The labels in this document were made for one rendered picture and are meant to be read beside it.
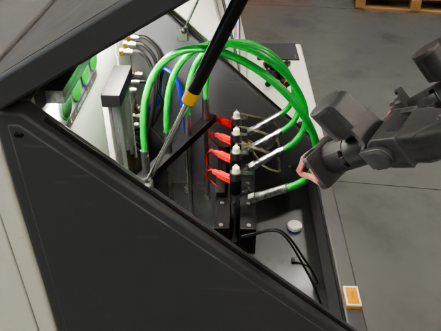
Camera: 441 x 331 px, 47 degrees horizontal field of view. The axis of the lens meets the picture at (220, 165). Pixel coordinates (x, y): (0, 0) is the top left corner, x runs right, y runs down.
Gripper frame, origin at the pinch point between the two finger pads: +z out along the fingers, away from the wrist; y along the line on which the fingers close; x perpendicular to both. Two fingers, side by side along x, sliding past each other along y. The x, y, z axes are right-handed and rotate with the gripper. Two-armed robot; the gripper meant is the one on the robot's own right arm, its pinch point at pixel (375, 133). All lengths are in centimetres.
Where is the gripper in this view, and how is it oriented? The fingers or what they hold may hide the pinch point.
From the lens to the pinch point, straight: 110.8
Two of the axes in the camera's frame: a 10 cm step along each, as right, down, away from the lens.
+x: -2.9, 5.6, -7.8
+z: -6.9, 4.4, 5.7
